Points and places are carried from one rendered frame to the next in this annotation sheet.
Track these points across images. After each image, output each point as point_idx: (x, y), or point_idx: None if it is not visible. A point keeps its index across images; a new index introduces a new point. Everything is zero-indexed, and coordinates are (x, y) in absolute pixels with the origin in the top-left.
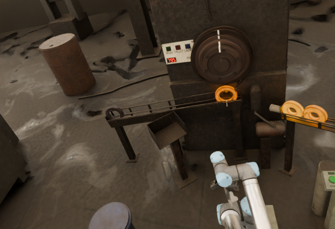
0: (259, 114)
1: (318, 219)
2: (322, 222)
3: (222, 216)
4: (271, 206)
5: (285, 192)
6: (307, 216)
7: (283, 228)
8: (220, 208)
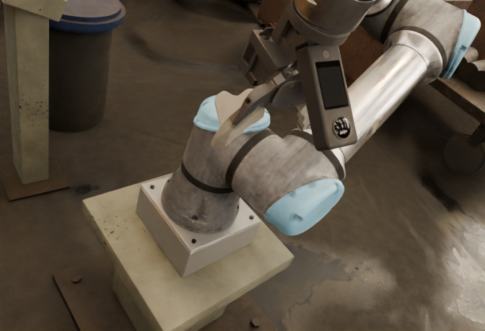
0: None
1: (9, 194)
2: (16, 187)
3: (341, 159)
4: (89, 201)
5: None
6: (6, 215)
7: (70, 257)
8: (322, 179)
